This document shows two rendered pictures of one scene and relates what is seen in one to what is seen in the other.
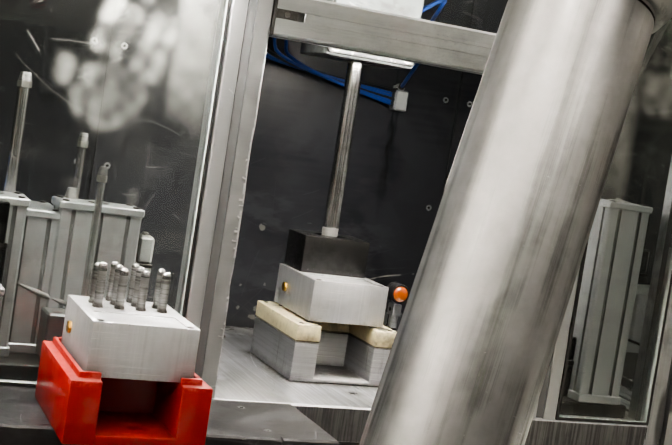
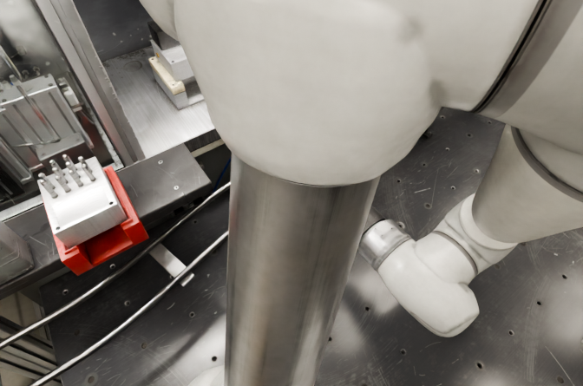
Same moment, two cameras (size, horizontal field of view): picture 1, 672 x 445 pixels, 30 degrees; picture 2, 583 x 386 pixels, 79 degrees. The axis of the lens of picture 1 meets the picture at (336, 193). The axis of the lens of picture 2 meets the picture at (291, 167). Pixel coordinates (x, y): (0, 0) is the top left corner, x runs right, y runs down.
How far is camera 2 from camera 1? 77 cm
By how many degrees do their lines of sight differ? 48
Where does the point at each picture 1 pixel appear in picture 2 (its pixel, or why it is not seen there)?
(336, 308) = (186, 70)
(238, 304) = (141, 37)
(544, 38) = (282, 245)
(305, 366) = (183, 101)
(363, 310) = not seen: hidden behind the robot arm
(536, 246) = (307, 357)
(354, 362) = not seen: hidden behind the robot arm
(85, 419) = (81, 264)
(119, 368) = (84, 237)
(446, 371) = not seen: outside the picture
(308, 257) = (163, 42)
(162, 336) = (98, 216)
